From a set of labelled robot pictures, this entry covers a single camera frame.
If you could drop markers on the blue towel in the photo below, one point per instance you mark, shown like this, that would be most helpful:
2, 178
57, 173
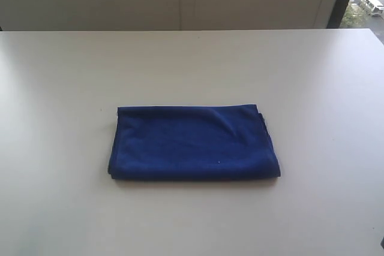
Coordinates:
192, 143

